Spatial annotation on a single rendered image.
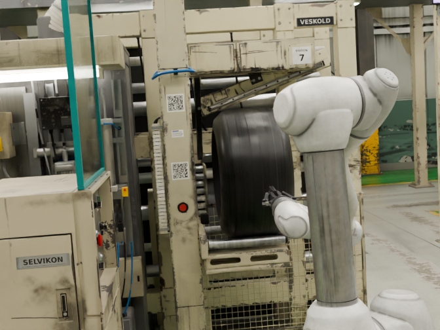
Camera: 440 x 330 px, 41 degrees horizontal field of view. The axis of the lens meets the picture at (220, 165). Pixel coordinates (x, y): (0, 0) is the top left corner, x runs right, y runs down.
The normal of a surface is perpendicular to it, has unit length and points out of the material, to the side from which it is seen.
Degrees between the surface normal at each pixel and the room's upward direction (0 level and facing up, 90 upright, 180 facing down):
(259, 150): 66
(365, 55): 90
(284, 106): 84
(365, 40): 90
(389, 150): 90
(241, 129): 45
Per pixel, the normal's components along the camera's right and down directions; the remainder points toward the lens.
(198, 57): 0.09, 0.09
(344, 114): 0.47, 0.10
